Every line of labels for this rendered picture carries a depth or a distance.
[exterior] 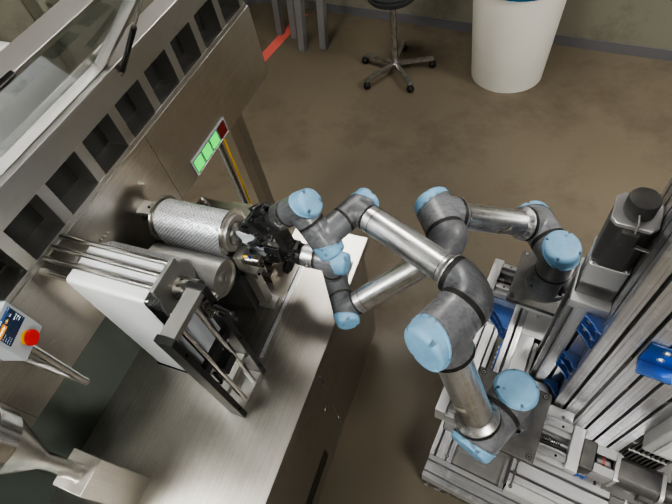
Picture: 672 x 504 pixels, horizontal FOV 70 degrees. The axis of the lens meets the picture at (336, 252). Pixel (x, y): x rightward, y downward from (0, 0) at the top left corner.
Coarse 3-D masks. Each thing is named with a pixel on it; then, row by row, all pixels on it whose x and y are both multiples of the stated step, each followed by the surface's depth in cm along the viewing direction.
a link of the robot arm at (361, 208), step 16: (368, 192) 126; (336, 208) 125; (352, 208) 123; (368, 208) 122; (352, 224) 123; (368, 224) 121; (384, 224) 118; (400, 224) 118; (384, 240) 118; (400, 240) 115; (416, 240) 114; (400, 256) 117; (416, 256) 112; (432, 256) 110; (448, 256) 110; (432, 272) 110; (448, 272) 107; (464, 272) 105; (480, 272) 106; (464, 288) 102; (480, 288) 102; (480, 304) 100
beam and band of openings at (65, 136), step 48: (192, 0) 154; (240, 0) 179; (144, 48) 139; (192, 48) 164; (96, 96) 127; (144, 96) 145; (48, 144) 117; (96, 144) 139; (0, 192) 108; (48, 192) 120; (96, 192) 134; (0, 240) 111; (48, 240) 124; (0, 288) 117
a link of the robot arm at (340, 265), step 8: (312, 256) 148; (344, 256) 146; (312, 264) 148; (320, 264) 147; (328, 264) 146; (336, 264) 145; (344, 264) 145; (328, 272) 149; (336, 272) 147; (344, 272) 147
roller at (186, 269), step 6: (180, 264) 123; (186, 264) 125; (180, 270) 123; (186, 270) 126; (192, 270) 128; (174, 276) 122; (192, 276) 129; (168, 288) 120; (162, 294) 118; (168, 294) 121; (162, 300) 119; (168, 300) 121; (174, 300) 124; (168, 306) 122; (174, 306) 124; (168, 312) 122
